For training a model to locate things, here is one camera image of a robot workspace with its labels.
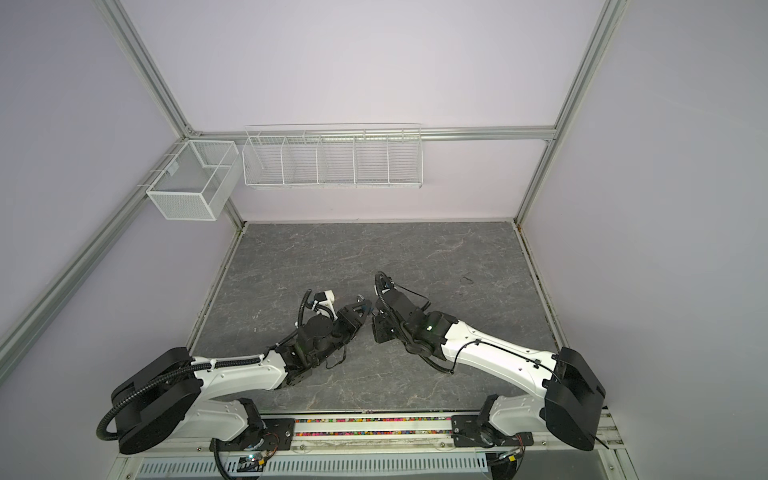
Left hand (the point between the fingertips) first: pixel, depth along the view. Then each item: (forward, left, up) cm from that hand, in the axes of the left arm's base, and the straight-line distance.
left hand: (375, 311), depth 79 cm
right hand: (-3, 0, -1) cm, 3 cm away
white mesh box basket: (+49, +59, +9) cm, 77 cm away
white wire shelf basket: (+51, +12, +15) cm, 54 cm away
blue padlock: (+1, +2, +1) cm, 3 cm away
